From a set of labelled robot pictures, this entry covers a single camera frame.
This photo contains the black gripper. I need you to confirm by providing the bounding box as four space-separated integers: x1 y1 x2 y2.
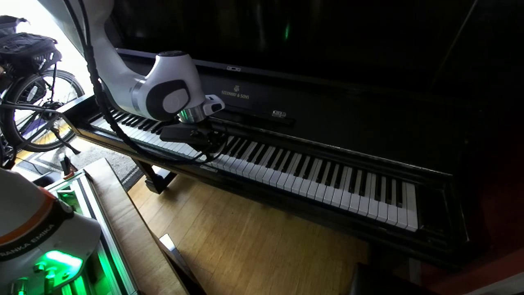
160 123 224 152

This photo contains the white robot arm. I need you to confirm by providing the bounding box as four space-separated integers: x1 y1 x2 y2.
39 0 224 149

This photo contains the white orange robot base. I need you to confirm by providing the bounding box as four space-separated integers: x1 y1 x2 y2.
0 169 101 295

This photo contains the black upright piano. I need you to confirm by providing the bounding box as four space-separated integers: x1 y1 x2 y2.
73 0 524 267

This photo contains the wooden bench board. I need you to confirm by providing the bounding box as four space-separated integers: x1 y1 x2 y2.
84 159 188 295

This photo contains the black bicycle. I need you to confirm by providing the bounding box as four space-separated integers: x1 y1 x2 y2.
0 15 84 169

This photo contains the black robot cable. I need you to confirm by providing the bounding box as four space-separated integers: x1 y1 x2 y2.
62 0 219 165

